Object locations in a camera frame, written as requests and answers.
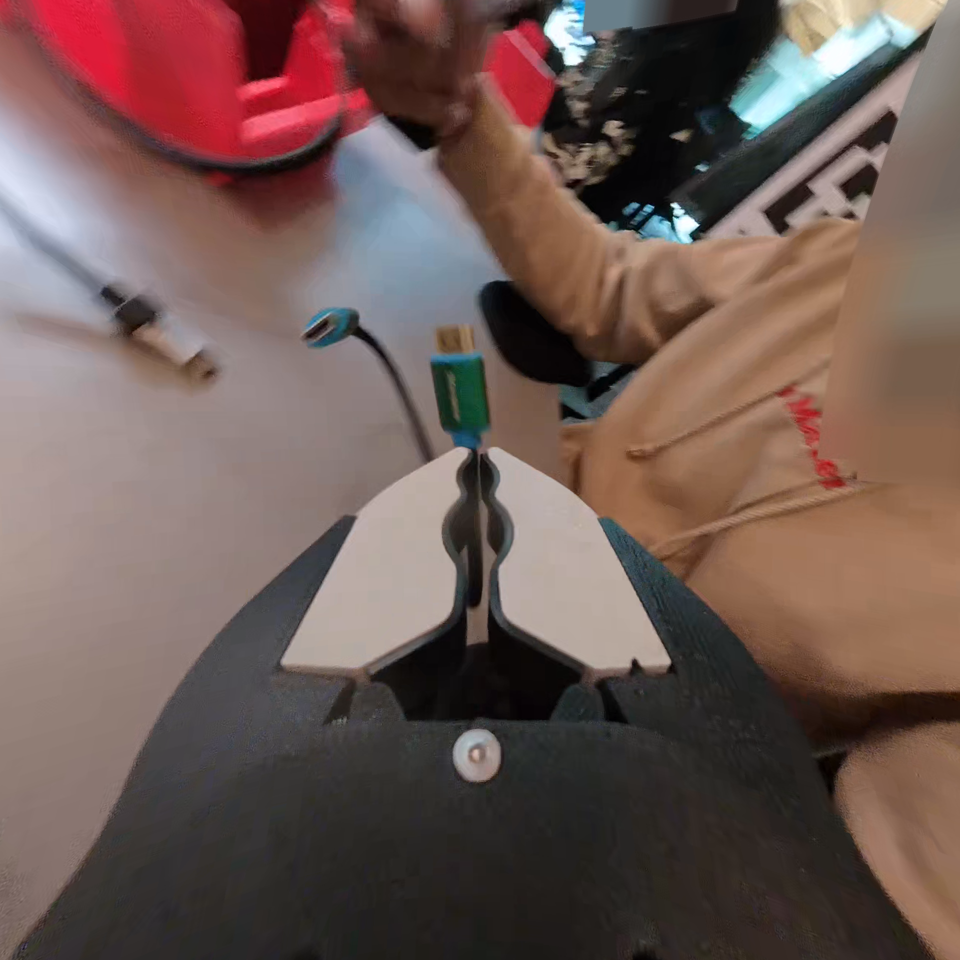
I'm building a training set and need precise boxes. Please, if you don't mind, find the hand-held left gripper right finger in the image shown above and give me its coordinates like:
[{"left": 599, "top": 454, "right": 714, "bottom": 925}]
[{"left": 480, "top": 447, "right": 674, "bottom": 680}]

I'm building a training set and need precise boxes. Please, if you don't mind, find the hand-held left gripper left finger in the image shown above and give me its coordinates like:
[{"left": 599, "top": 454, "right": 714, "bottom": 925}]
[{"left": 279, "top": 447, "right": 481, "bottom": 680}]

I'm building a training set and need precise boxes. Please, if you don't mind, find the green plug braided hdmi cable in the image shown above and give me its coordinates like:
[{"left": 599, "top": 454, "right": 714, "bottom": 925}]
[{"left": 300, "top": 306, "right": 494, "bottom": 610}]

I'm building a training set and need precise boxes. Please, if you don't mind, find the black braided hub cable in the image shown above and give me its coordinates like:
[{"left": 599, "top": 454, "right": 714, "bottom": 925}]
[{"left": 0, "top": 0, "right": 354, "bottom": 385}]

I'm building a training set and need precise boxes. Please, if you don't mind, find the person's beige hoodie torso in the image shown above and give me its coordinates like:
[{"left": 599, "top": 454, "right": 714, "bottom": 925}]
[{"left": 558, "top": 217, "right": 960, "bottom": 960}]

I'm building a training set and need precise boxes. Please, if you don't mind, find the black chair armrest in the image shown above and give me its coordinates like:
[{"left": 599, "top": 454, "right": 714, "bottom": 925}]
[{"left": 478, "top": 281, "right": 595, "bottom": 389}]

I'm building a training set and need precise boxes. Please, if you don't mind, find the framed marker sign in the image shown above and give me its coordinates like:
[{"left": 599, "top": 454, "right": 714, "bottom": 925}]
[{"left": 671, "top": 30, "right": 935, "bottom": 243}]

